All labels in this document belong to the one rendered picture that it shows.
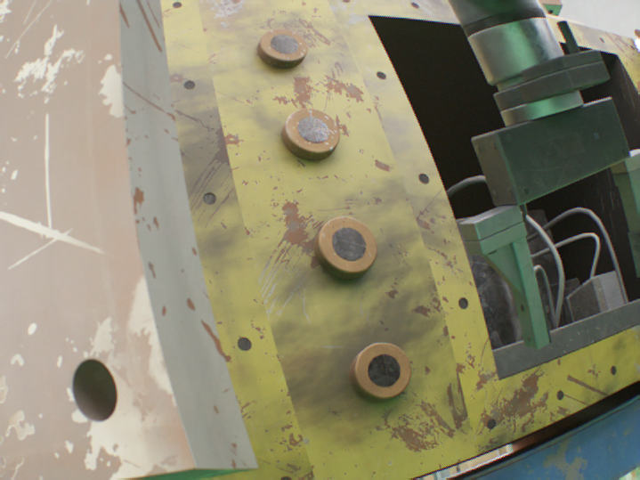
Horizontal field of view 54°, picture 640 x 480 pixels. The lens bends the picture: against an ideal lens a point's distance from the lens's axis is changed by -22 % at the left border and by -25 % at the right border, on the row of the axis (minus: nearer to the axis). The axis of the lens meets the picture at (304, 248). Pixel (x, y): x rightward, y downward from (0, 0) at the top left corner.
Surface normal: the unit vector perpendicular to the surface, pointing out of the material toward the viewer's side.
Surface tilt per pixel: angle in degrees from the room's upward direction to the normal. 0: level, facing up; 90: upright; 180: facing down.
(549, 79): 106
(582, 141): 113
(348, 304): 90
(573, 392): 90
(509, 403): 90
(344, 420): 90
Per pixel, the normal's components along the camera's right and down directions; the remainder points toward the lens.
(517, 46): -0.29, 0.18
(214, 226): 0.29, -0.41
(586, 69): 0.16, 0.01
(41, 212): -0.39, -0.23
